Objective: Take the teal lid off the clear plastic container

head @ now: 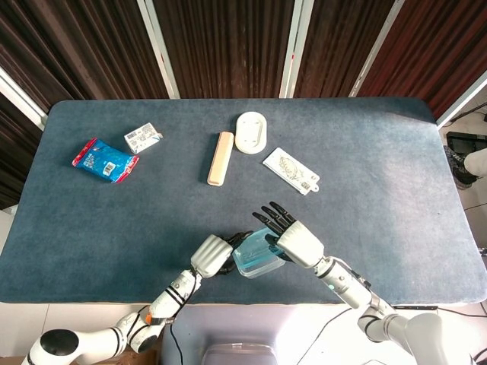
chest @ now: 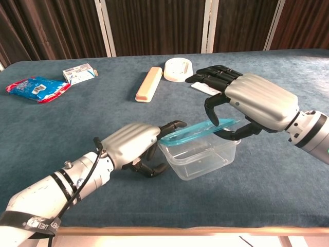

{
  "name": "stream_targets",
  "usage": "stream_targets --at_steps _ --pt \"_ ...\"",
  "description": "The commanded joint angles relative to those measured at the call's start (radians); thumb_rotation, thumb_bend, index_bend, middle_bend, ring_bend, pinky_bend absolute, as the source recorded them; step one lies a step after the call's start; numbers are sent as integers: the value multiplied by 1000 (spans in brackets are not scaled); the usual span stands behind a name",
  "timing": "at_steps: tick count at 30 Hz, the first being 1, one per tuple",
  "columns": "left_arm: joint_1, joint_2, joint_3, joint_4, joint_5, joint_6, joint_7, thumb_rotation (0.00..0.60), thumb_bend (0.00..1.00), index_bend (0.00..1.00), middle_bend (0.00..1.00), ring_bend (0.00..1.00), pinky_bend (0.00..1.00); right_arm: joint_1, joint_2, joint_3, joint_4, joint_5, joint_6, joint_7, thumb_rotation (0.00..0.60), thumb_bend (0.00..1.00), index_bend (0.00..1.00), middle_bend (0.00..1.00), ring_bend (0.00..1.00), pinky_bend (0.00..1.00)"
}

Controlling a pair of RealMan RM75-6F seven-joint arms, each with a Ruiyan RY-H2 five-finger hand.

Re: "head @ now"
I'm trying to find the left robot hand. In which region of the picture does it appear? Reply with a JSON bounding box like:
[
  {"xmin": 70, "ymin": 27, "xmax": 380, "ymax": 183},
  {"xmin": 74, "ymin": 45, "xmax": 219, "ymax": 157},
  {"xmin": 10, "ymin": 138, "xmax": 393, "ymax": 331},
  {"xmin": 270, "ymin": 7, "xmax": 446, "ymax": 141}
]
[{"xmin": 189, "ymin": 230, "xmax": 255, "ymax": 278}]

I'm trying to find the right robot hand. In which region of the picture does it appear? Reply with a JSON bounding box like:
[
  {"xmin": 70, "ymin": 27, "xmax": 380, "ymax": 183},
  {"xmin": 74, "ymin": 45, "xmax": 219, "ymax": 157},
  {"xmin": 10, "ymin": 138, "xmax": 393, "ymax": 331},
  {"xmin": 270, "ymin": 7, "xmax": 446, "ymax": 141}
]
[{"xmin": 252, "ymin": 201, "xmax": 326, "ymax": 270}]

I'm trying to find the teal translucent plastic container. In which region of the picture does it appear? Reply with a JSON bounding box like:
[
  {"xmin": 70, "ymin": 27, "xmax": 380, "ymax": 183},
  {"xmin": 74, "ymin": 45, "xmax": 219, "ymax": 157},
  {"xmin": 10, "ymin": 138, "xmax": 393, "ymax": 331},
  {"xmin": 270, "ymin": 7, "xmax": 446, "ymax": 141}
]
[{"xmin": 232, "ymin": 250, "xmax": 286, "ymax": 280}]

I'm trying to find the grey robot base cover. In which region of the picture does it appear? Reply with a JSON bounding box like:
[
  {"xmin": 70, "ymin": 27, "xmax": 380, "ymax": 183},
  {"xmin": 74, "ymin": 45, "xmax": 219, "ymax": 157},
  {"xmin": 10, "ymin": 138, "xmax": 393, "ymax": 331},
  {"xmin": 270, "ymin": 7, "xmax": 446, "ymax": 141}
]
[{"xmin": 160, "ymin": 305, "xmax": 298, "ymax": 365}]

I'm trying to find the white printed rectangular board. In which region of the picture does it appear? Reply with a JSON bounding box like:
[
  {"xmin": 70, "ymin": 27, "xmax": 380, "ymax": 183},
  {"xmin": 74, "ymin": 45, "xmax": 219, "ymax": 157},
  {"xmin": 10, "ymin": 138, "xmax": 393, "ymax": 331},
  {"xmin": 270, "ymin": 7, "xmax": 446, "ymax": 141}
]
[{"xmin": 262, "ymin": 147, "xmax": 320, "ymax": 196}]

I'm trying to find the long beige cutlery case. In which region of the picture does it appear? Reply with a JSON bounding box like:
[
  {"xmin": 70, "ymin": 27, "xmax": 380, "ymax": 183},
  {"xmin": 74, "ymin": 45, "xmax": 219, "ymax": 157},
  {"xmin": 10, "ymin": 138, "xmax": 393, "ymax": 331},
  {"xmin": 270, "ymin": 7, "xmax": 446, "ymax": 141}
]
[{"xmin": 206, "ymin": 131, "xmax": 235, "ymax": 187}]

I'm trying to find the blue-grey table cloth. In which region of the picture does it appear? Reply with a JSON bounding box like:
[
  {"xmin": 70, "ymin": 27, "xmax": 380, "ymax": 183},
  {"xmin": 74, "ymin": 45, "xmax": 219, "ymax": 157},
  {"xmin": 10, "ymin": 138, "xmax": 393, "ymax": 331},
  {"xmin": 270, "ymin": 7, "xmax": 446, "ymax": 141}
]
[{"xmin": 0, "ymin": 97, "xmax": 481, "ymax": 306}]

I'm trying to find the grey rounded robot chest piece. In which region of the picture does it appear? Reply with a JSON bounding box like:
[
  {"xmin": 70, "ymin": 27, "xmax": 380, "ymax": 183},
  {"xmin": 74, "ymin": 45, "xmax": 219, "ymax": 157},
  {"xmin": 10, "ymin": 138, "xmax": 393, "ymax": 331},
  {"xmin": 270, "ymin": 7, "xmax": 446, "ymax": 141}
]
[{"xmin": 200, "ymin": 341, "xmax": 281, "ymax": 365}]

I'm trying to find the white oval soap dish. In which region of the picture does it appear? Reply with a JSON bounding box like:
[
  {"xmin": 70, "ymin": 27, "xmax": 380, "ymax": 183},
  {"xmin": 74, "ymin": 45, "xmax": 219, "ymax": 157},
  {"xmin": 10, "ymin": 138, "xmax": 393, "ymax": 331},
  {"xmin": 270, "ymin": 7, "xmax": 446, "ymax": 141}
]
[{"xmin": 234, "ymin": 111, "xmax": 269, "ymax": 155}]

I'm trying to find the small white printed carton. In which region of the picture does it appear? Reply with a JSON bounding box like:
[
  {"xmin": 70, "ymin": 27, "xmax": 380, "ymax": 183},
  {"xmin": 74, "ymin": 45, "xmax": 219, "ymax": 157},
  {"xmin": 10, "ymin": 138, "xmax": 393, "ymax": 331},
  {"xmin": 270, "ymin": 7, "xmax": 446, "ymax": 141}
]
[{"xmin": 123, "ymin": 122, "xmax": 164, "ymax": 154}]

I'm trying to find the blue red snack packet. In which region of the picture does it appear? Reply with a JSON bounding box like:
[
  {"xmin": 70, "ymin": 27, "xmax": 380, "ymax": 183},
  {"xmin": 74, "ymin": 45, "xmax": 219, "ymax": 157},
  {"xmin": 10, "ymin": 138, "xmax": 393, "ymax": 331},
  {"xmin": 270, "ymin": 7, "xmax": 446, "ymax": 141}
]
[{"xmin": 72, "ymin": 137, "xmax": 140, "ymax": 184}]

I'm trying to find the grey knit shoe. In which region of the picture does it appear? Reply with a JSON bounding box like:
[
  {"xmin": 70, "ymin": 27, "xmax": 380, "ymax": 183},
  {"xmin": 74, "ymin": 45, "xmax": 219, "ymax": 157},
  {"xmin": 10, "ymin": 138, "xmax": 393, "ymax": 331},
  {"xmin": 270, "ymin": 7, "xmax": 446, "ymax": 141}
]
[{"xmin": 444, "ymin": 146, "xmax": 476, "ymax": 190}]

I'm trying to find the black floor device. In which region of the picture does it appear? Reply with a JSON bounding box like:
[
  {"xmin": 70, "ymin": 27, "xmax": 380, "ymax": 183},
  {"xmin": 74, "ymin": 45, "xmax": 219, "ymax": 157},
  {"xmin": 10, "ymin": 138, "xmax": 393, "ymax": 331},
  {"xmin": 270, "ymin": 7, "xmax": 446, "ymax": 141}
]
[{"xmin": 445, "ymin": 131, "xmax": 487, "ymax": 153}]

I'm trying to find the white trouser leg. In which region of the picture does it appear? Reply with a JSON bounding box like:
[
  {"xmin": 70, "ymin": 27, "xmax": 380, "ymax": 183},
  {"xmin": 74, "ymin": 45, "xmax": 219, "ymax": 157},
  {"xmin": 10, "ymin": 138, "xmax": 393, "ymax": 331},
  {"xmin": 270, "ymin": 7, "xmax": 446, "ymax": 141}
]
[{"xmin": 463, "ymin": 148, "xmax": 487, "ymax": 178}]

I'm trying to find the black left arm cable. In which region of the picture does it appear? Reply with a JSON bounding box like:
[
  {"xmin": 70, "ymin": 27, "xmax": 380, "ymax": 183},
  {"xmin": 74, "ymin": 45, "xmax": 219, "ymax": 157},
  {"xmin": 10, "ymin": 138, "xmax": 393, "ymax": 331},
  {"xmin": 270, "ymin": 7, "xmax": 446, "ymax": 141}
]
[{"xmin": 168, "ymin": 322, "xmax": 180, "ymax": 365}]

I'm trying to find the white metal frame post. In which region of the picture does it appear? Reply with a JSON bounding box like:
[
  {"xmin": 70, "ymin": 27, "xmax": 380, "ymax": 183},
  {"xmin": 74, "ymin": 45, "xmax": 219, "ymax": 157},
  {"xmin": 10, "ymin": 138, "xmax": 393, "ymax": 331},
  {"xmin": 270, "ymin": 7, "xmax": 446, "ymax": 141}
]
[
  {"xmin": 436, "ymin": 70, "xmax": 487, "ymax": 129},
  {"xmin": 349, "ymin": 0, "xmax": 406, "ymax": 98},
  {"xmin": 279, "ymin": 0, "xmax": 315, "ymax": 99},
  {"xmin": 136, "ymin": 0, "xmax": 180, "ymax": 99},
  {"xmin": 0, "ymin": 66, "xmax": 49, "ymax": 130}
]

